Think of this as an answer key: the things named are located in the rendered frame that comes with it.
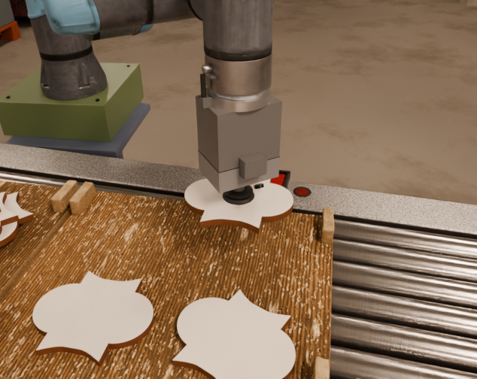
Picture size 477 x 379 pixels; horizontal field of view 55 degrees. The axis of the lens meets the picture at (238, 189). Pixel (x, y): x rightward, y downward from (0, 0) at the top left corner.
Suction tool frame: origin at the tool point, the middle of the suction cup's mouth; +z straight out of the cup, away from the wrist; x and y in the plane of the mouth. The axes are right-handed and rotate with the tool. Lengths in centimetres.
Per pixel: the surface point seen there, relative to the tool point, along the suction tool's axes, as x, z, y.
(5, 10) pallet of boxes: 482, 70, -11
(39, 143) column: 60, 14, -21
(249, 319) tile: -13.3, 6.6, -5.4
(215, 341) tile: -14.3, 6.6, -10.3
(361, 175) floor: 117, 101, 137
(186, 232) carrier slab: 6.2, 7.6, -5.7
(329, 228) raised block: -5.4, 4.9, 11.7
